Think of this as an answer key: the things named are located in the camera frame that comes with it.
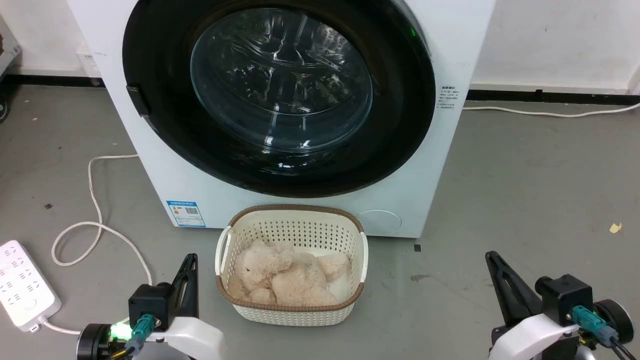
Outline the blue energy label sticker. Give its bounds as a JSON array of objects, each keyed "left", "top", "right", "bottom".
[{"left": 166, "top": 200, "right": 207, "bottom": 229}]

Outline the small text label sticker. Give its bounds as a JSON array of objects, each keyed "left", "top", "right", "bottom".
[{"left": 438, "top": 86, "right": 459, "bottom": 111}]

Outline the black round washer door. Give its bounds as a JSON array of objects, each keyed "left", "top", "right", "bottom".
[{"left": 122, "top": 0, "right": 437, "bottom": 199}]

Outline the right gripper teal cable connector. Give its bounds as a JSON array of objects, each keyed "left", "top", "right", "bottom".
[{"left": 571, "top": 305, "right": 620, "bottom": 349}]

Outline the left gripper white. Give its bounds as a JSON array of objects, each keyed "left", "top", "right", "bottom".
[{"left": 76, "top": 253, "right": 227, "bottom": 360}]

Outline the gripper teal cable connector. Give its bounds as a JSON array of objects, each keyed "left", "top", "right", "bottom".
[
  {"left": 124, "top": 313, "right": 156, "bottom": 355},
  {"left": 571, "top": 305, "right": 620, "bottom": 349}
]

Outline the white front-load washing machine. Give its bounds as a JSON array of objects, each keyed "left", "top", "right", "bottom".
[{"left": 67, "top": 0, "right": 497, "bottom": 239}]

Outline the beige plush teddy bear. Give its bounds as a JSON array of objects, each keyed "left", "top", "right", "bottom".
[{"left": 226, "top": 240, "right": 352, "bottom": 307}]

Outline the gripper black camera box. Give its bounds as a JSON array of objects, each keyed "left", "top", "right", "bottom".
[
  {"left": 534, "top": 273, "right": 597, "bottom": 327},
  {"left": 128, "top": 283, "right": 175, "bottom": 332}
]

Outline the left gripper teal cable connector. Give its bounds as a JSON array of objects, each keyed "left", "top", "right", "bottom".
[{"left": 124, "top": 313, "right": 156, "bottom": 355}]

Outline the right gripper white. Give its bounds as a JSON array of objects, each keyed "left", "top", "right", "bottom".
[{"left": 485, "top": 251, "right": 635, "bottom": 360}]

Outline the white power strip cable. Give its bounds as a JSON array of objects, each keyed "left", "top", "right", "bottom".
[{"left": 38, "top": 154, "right": 153, "bottom": 336}]

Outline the right gripper black camera box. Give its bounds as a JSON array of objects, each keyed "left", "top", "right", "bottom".
[{"left": 534, "top": 273, "right": 597, "bottom": 327}]

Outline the white power strip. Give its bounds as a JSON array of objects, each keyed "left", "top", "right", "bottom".
[{"left": 0, "top": 240, "right": 63, "bottom": 333}]

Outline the thin white floor cable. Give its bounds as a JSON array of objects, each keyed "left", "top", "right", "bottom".
[{"left": 462, "top": 102, "right": 640, "bottom": 119}]

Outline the left gripper black camera box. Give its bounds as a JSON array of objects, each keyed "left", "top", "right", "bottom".
[{"left": 128, "top": 283, "right": 175, "bottom": 332}]

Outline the cream perforated laundry basket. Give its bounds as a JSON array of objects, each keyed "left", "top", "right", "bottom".
[{"left": 214, "top": 204, "right": 369, "bottom": 327}]

